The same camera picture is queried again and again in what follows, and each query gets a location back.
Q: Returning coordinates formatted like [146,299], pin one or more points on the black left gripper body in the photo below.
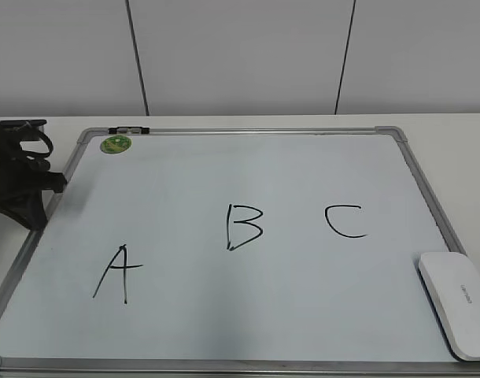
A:
[18,166]

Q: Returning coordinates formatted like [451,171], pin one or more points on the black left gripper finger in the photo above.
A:
[26,209]
[50,181]

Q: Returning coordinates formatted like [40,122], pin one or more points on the white rectangular board eraser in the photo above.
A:
[453,284]

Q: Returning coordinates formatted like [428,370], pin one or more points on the round green magnet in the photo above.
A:
[115,144]

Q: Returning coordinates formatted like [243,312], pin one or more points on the black and silver hanger clip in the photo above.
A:
[131,130]

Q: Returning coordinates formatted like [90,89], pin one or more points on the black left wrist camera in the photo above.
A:
[25,130]

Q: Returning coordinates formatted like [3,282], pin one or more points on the white board with grey frame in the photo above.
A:
[216,252]

